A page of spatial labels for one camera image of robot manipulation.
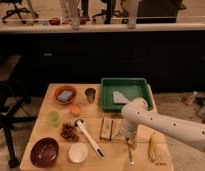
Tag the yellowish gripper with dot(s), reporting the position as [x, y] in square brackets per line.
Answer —
[129, 134]

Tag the silver metal fork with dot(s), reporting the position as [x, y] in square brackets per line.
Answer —
[130, 156]

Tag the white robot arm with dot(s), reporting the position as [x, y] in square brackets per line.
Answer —
[136, 112]

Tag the small white bowl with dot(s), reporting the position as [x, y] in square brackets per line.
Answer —
[78, 152]

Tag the orange bowl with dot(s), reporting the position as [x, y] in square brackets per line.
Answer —
[59, 89]

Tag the purple bowl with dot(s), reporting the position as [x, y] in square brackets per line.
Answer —
[44, 152]

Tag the brown wooden block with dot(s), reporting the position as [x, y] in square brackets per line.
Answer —
[106, 129]

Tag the yellow corn cob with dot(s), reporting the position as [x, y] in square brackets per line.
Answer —
[152, 149]

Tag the grey cloth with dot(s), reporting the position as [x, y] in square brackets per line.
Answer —
[119, 98]

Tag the green plastic tray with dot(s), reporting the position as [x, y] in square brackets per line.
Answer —
[131, 88]

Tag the metal cup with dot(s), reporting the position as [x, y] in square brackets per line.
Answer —
[90, 94]

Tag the brown dried fruit pile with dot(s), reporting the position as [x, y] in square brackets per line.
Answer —
[68, 132]

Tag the blue sponge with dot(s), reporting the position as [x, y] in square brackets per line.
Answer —
[65, 95]

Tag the green plastic cup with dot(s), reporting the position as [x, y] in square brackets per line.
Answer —
[53, 119]

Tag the black office chair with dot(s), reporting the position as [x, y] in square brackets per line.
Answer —
[7, 118]

